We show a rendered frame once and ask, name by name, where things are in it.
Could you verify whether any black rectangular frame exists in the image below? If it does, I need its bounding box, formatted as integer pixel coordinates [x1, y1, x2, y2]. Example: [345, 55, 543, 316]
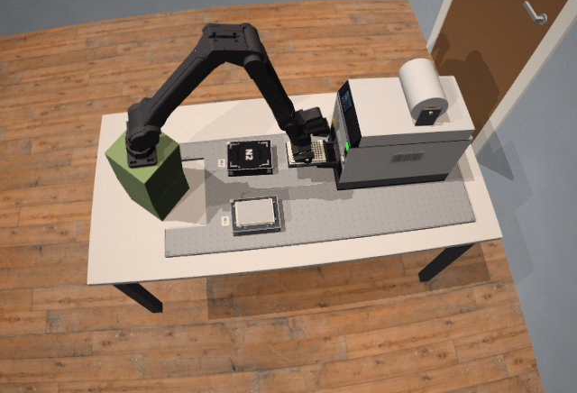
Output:
[227, 140, 272, 177]

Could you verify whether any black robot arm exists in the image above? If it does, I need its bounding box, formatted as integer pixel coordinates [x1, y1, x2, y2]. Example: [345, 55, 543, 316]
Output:
[125, 23, 331, 169]

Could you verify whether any white cylinder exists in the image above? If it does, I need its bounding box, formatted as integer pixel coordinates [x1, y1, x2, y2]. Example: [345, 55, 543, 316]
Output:
[398, 59, 449, 120]

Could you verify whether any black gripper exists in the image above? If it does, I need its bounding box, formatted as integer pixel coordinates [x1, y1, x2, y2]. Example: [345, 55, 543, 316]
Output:
[289, 130, 315, 164]

